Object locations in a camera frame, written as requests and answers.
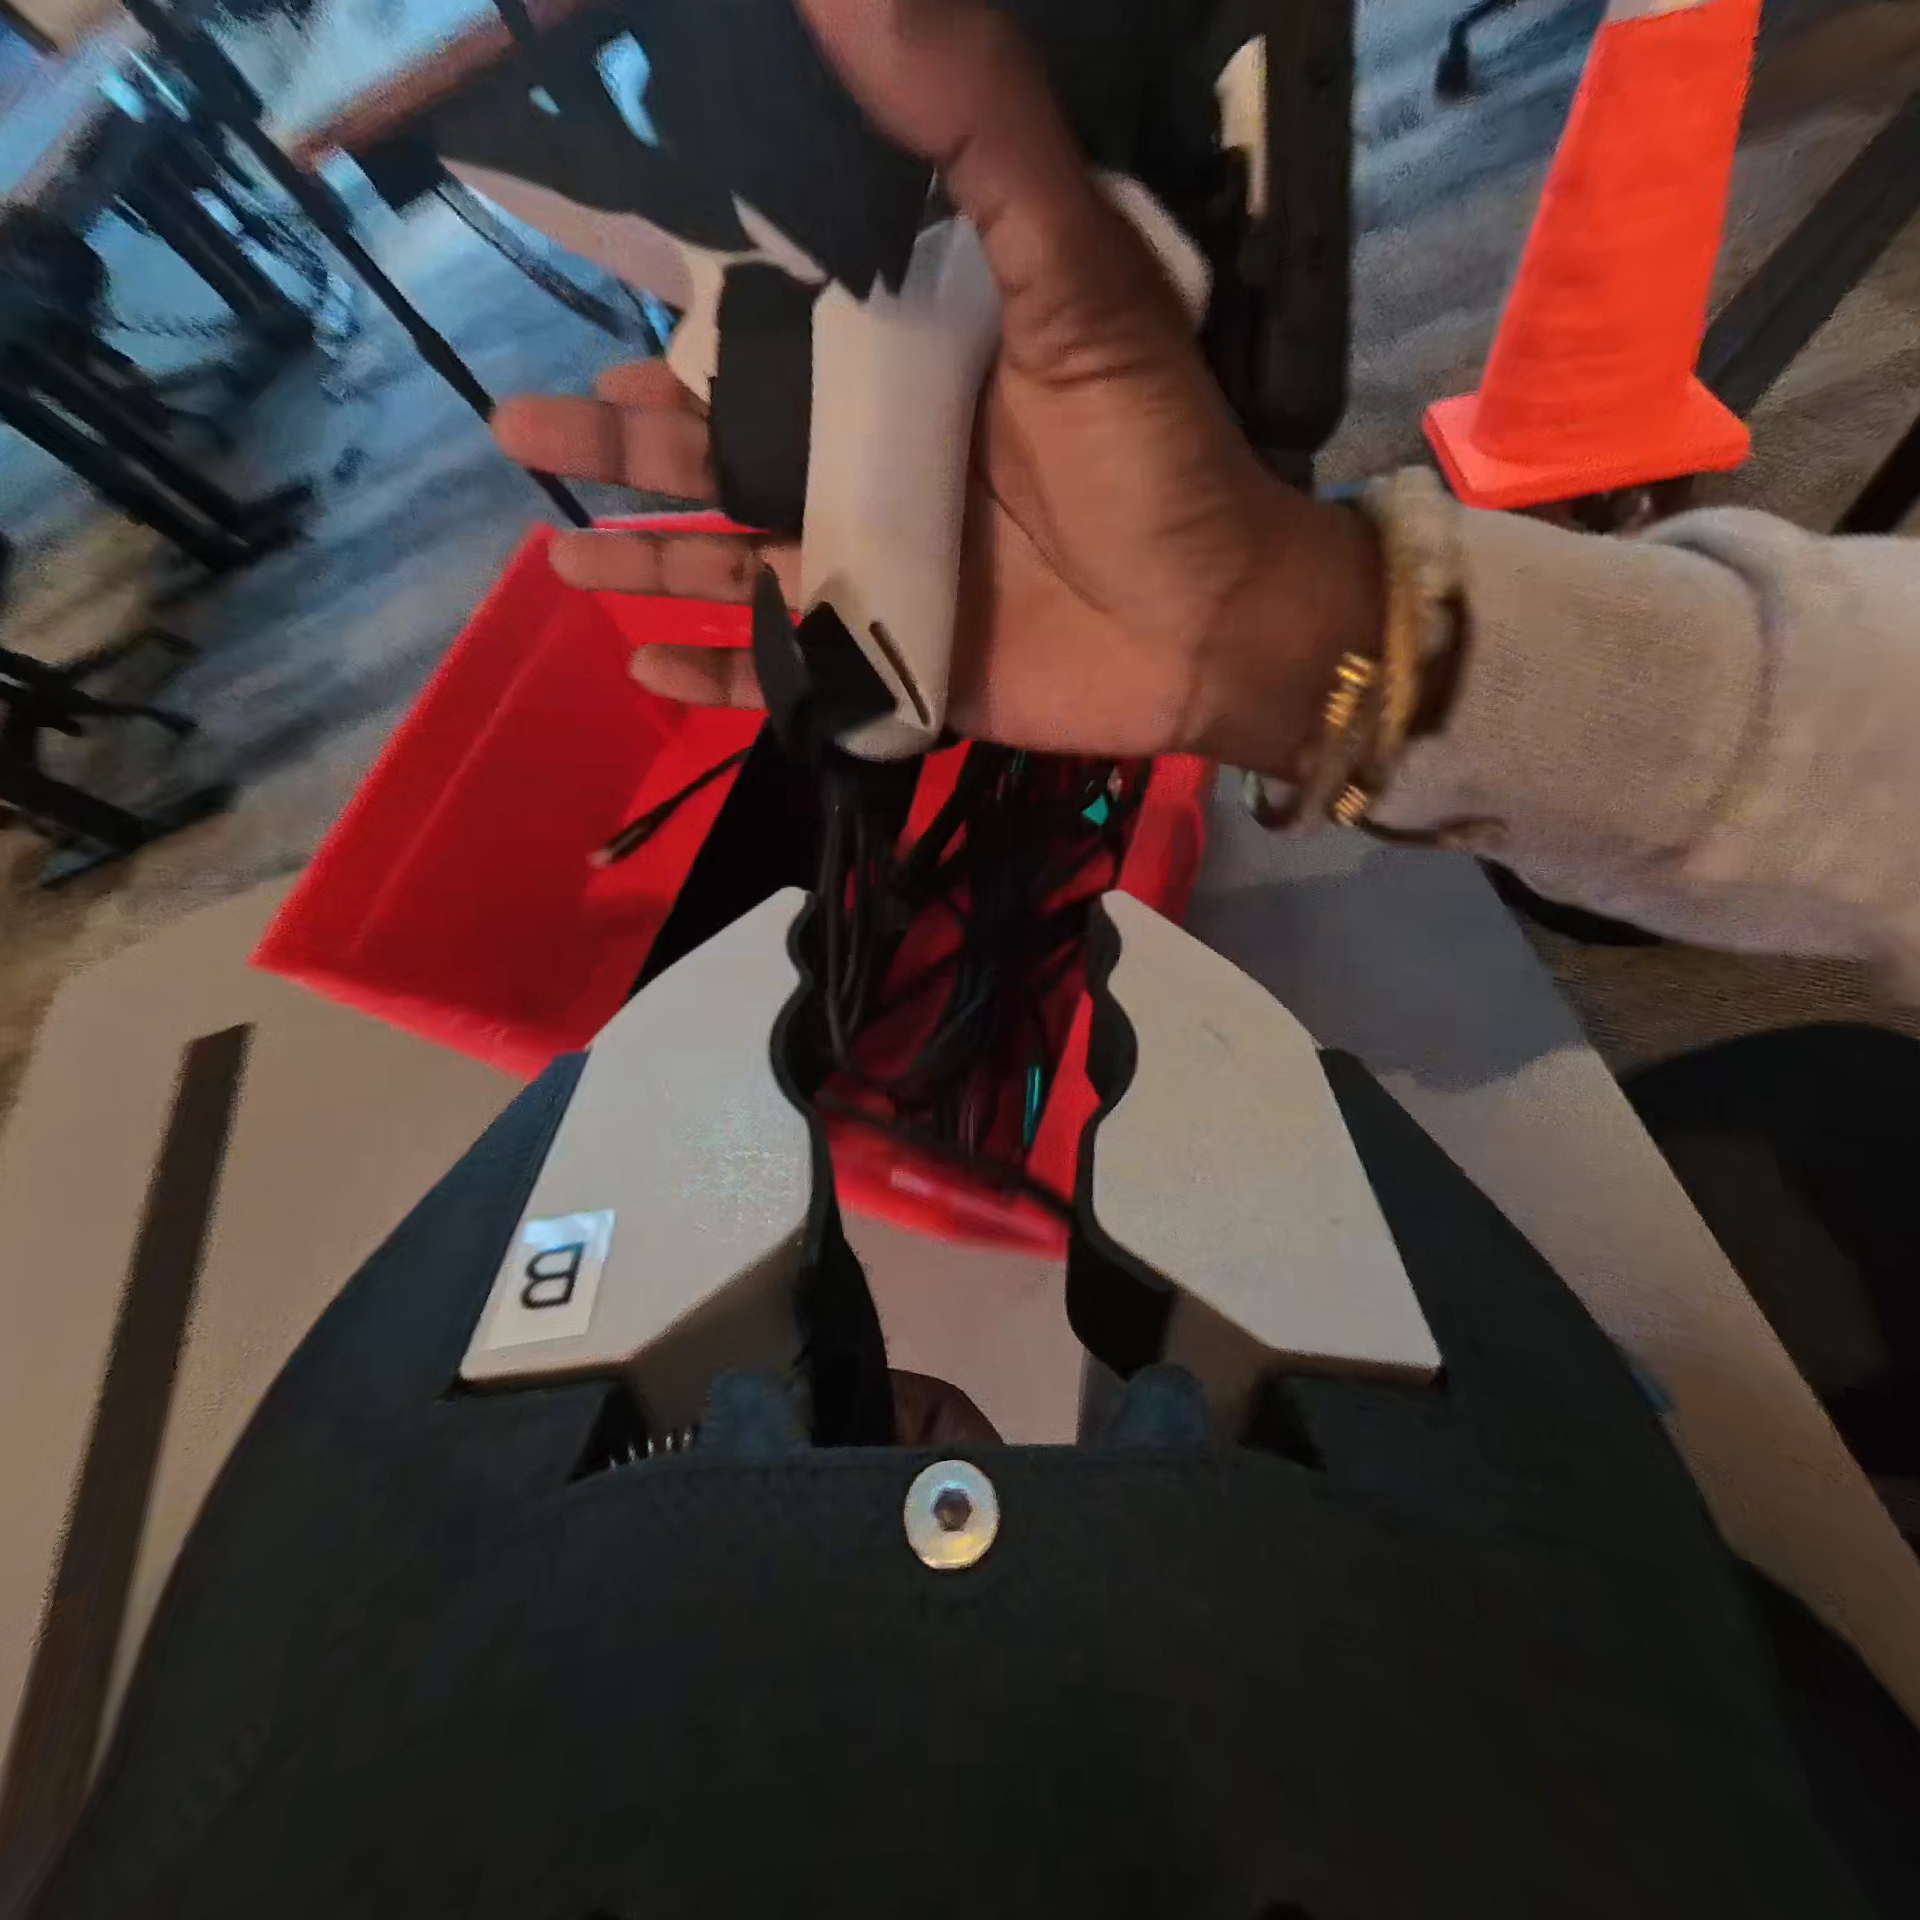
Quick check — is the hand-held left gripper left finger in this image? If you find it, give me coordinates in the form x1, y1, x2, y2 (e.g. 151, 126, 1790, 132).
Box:
457, 885, 893, 1448

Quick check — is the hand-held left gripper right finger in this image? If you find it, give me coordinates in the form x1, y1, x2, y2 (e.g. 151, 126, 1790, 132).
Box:
1065, 890, 1444, 1448

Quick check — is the person's right hand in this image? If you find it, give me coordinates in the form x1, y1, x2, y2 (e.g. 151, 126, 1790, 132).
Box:
492, 0, 1390, 782

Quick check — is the orange traffic cone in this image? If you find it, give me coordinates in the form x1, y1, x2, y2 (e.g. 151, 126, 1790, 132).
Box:
1422, 0, 1765, 512

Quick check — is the person's left hand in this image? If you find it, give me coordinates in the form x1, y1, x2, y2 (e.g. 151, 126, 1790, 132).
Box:
892, 1366, 1004, 1448

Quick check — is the gold bracelet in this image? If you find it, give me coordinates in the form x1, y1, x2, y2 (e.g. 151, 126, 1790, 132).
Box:
1252, 463, 1472, 834

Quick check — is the pile of black cables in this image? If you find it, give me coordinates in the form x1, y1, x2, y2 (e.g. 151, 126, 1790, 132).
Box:
591, 736, 1201, 1215

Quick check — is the red plastic bin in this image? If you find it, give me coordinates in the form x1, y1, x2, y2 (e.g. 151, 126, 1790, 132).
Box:
252, 512, 1213, 1260

